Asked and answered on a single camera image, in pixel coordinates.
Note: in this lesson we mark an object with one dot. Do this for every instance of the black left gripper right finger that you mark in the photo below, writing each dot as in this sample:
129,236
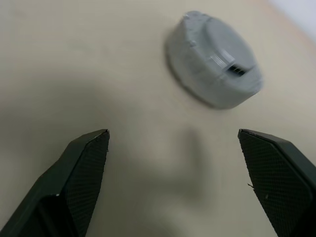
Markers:
279,177

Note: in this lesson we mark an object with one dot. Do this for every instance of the grey round motor lid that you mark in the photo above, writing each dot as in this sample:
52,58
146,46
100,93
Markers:
227,39

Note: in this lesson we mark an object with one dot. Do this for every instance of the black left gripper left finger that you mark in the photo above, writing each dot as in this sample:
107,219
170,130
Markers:
61,192

